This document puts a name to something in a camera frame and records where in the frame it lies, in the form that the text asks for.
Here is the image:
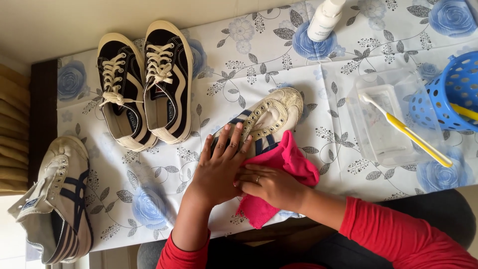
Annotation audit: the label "person's left hand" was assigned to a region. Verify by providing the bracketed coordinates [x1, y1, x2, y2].
[190, 123, 254, 208]

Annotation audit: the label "person's right hand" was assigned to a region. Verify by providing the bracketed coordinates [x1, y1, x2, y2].
[233, 165, 309, 214]

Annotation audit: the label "pink cleaning cloth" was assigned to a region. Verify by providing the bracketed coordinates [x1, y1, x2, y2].
[236, 130, 320, 229]

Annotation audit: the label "white sneaker without laces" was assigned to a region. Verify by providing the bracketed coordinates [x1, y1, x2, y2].
[211, 87, 304, 157]

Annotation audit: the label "floral plastic tablecloth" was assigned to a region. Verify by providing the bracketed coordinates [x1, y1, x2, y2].
[25, 0, 478, 261]

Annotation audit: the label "black canvas sneaker white laces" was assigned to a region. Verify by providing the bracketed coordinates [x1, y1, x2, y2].
[97, 33, 159, 152]
[143, 20, 194, 145]

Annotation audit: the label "clear plastic container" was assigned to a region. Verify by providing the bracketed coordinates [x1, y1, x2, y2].
[345, 68, 445, 167]

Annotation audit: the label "yellow and white toothbrush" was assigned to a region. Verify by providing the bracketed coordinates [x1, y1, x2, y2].
[359, 93, 453, 168]

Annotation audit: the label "white cleaner bottle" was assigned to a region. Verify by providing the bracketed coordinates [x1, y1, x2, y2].
[307, 0, 347, 42]

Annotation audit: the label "white sneaker with navy stripes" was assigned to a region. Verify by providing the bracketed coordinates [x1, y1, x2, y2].
[8, 135, 94, 265]

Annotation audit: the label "blue perforated plastic basket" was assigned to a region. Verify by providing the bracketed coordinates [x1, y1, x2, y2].
[409, 51, 478, 132]

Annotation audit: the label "tan curtain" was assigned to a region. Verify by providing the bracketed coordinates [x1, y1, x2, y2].
[0, 64, 31, 195]

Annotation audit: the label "yellow brush handle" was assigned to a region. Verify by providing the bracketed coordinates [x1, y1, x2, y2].
[450, 103, 478, 122]

